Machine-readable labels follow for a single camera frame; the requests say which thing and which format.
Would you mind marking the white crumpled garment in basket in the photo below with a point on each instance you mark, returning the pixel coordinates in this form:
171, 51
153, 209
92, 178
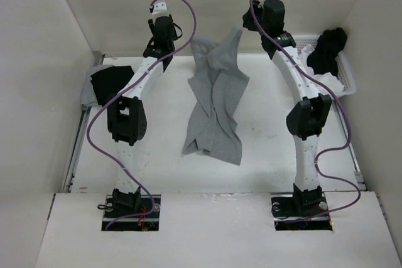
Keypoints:
327, 78

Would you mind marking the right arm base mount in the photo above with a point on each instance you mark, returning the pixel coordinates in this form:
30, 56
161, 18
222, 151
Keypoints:
287, 217

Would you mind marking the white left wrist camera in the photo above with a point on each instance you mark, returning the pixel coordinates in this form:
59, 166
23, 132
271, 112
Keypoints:
159, 8

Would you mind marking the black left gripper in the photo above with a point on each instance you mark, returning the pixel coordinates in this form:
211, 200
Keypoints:
151, 25

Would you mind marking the black crumpled garment in basket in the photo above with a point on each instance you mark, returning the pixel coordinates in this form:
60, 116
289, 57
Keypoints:
329, 45

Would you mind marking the grey folded tank top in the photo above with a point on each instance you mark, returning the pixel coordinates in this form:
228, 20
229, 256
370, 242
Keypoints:
87, 96

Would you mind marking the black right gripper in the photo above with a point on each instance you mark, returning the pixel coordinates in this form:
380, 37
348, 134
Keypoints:
247, 20

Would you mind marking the grey tank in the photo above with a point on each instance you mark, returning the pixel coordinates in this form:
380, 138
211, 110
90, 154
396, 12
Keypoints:
87, 96
218, 85

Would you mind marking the black folded tank top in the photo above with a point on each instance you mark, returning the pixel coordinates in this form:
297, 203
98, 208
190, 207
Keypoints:
109, 81

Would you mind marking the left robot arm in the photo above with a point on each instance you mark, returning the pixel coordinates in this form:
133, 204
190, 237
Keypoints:
126, 118

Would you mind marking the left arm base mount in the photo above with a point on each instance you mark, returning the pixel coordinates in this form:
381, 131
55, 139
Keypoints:
117, 218

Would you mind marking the white plastic laundry basket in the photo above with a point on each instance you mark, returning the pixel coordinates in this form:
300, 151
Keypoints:
345, 75

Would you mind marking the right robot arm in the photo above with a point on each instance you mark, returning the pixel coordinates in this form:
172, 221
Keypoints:
308, 116

